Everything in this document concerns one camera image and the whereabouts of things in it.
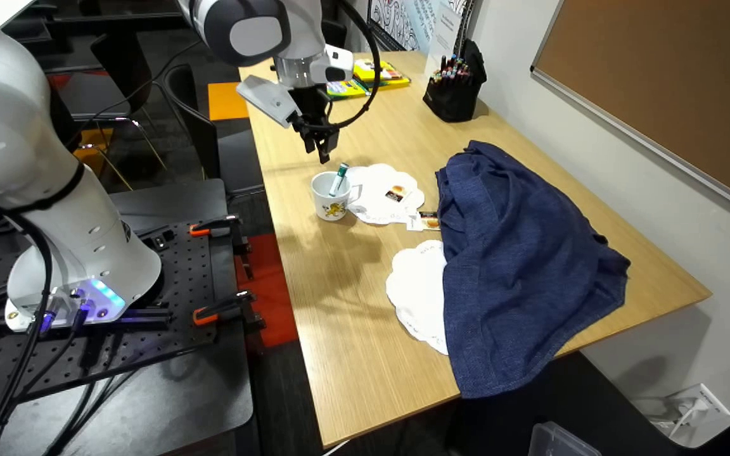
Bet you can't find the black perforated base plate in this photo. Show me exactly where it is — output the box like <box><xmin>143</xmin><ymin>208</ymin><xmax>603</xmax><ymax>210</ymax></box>
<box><xmin>0</xmin><ymin>219</ymin><xmax>219</xmax><ymax>419</ymax></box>

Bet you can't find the white printed wall poster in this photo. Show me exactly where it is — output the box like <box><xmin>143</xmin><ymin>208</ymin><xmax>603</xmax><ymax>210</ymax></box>
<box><xmin>365</xmin><ymin>0</ymin><xmax>472</xmax><ymax>58</ymax></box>

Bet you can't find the small orange white item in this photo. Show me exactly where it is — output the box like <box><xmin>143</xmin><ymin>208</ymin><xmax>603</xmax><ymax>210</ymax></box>
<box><xmin>406</xmin><ymin>210</ymin><xmax>444</xmax><ymax>233</ymax></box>

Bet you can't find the green yellow crayon box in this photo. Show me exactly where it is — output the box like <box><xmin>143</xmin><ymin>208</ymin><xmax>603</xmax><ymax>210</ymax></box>
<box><xmin>325</xmin><ymin>77</ymin><xmax>370</xmax><ymax>101</ymax></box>

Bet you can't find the black pen holder bag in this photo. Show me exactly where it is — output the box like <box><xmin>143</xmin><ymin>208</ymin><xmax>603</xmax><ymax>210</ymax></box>
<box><xmin>421</xmin><ymin>37</ymin><xmax>489</xmax><ymax>123</ymax></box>

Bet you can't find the black office chair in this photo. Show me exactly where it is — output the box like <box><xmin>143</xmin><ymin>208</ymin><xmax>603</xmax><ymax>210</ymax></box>
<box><xmin>160</xmin><ymin>55</ymin><xmax>252</xmax><ymax>180</ymax></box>

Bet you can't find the white printed ceramic cup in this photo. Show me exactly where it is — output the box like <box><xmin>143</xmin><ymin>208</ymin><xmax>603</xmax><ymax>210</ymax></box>
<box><xmin>306</xmin><ymin>169</ymin><xmax>355</xmax><ymax>224</ymax></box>

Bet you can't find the brown cork board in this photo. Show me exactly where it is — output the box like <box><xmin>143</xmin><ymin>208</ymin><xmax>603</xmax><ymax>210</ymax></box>
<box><xmin>527</xmin><ymin>0</ymin><xmax>730</xmax><ymax>238</ymax></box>

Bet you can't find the orange flat panel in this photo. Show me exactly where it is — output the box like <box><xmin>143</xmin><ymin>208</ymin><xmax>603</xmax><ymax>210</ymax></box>
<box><xmin>206</xmin><ymin>77</ymin><xmax>251</xmax><ymax>123</ymax></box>

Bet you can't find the white plate with food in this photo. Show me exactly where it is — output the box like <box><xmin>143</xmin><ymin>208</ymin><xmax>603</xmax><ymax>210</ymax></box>
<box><xmin>344</xmin><ymin>162</ymin><xmax>429</xmax><ymax>228</ymax></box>

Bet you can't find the dark blue cloth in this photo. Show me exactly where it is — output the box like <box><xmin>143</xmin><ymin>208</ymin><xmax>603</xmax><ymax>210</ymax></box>
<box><xmin>434</xmin><ymin>139</ymin><xmax>634</xmax><ymax>400</ymax></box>

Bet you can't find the orange black clamp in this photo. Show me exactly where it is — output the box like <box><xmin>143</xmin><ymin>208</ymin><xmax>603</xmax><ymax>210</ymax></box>
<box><xmin>190</xmin><ymin>288</ymin><xmax>252</xmax><ymax>329</ymax></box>
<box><xmin>185</xmin><ymin>213</ymin><xmax>241</xmax><ymax>240</ymax></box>

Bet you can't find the teal marker pen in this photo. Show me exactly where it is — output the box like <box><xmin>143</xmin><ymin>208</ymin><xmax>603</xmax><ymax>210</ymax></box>
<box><xmin>328</xmin><ymin>158</ymin><xmax>351</xmax><ymax>198</ymax></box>

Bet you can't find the clear plastic bin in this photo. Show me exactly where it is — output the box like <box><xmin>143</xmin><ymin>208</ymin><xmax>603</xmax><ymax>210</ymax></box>
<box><xmin>524</xmin><ymin>418</ymin><xmax>603</xmax><ymax>456</ymax></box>

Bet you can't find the black base cable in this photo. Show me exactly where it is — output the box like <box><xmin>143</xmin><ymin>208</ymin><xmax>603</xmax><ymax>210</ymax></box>
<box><xmin>0</xmin><ymin>224</ymin><xmax>48</xmax><ymax>456</ymax></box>

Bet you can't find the grey robot cart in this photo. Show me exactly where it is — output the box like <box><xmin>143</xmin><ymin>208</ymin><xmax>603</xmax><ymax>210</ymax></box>
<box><xmin>0</xmin><ymin>174</ymin><xmax>257</xmax><ymax>456</ymax></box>

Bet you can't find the white paper doily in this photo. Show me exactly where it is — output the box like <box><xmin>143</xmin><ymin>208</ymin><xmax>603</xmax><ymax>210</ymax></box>
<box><xmin>382</xmin><ymin>238</ymin><xmax>450</xmax><ymax>357</ymax></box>

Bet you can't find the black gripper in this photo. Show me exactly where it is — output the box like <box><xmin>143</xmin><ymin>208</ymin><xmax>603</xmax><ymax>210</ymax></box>
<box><xmin>288</xmin><ymin>81</ymin><xmax>342</xmax><ymax>166</ymax></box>

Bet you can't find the bundle of coloured markers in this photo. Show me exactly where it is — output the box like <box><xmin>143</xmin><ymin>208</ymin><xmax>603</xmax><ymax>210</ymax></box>
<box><xmin>431</xmin><ymin>53</ymin><xmax>473</xmax><ymax>82</ymax></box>

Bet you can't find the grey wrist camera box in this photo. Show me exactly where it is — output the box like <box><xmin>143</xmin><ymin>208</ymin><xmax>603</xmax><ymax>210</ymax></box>
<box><xmin>236</xmin><ymin>72</ymin><xmax>302</xmax><ymax>129</ymax></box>

